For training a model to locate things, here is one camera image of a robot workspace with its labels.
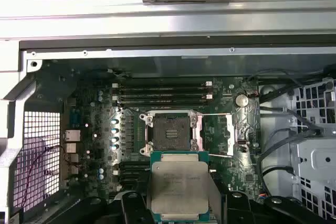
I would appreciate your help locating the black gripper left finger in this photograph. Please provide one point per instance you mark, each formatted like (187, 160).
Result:
(132, 208)

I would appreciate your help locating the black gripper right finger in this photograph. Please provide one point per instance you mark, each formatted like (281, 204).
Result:
(239, 208)

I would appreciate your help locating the CPU with silver top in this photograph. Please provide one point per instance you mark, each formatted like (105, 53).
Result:
(178, 182)

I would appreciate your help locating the metal socket cover frame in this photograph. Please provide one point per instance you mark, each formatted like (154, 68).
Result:
(229, 134)

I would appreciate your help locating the black RAM slot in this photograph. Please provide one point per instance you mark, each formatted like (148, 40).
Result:
(134, 164)
(162, 96)
(134, 170)
(162, 102)
(134, 182)
(162, 85)
(134, 176)
(162, 90)

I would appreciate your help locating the CPU socket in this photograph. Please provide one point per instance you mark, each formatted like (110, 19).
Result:
(172, 132)

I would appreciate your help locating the green motherboard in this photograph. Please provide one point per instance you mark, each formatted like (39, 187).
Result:
(231, 176)

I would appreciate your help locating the silver round capacitor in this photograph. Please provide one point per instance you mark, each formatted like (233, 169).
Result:
(101, 170)
(114, 130)
(114, 140)
(101, 176)
(114, 147)
(100, 93)
(114, 121)
(100, 98)

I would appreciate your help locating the metal rear port block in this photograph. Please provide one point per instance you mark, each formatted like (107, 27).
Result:
(72, 134)
(72, 148)

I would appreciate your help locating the perforated metal drive cage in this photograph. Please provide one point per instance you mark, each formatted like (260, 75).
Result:
(315, 155)

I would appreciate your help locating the round coin battery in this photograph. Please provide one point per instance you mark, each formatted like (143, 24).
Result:
(241, 100)

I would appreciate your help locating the open black PC case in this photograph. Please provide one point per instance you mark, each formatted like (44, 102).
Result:
(157, 51)

